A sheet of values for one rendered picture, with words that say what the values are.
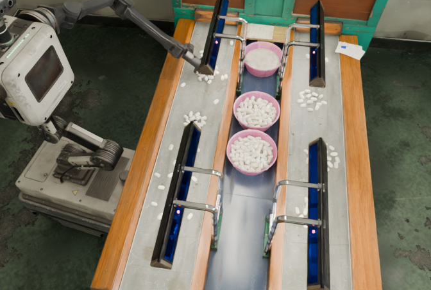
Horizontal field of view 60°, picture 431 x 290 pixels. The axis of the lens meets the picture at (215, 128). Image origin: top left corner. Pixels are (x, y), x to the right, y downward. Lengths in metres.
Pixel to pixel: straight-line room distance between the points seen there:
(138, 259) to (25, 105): 0.81
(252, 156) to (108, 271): 0.89
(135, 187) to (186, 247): 0.39
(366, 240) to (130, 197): 1.12
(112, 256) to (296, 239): 0.83
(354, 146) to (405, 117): 1.36
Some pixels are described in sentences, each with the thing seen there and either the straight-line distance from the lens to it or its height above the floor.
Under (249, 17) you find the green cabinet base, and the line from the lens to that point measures 2.65.
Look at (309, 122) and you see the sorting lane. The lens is 2.18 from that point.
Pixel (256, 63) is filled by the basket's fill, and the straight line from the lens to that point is 2.44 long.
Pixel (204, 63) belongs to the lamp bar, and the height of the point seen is 1.10.
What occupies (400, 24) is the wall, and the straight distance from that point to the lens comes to 3.82.
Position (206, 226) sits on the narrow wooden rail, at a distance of 1.79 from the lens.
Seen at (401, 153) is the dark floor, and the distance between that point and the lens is 3.20.
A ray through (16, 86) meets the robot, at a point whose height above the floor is 1.39.
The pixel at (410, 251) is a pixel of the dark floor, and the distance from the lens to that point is 2.85.
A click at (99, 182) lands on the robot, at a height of 0.47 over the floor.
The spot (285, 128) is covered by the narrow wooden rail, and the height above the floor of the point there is 0.76.
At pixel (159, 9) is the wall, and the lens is 3.72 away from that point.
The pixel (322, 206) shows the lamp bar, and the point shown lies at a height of 1.11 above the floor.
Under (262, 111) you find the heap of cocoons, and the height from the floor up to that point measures 0.74.
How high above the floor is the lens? 2.44
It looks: 54 degrees down
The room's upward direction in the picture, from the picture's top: straight up
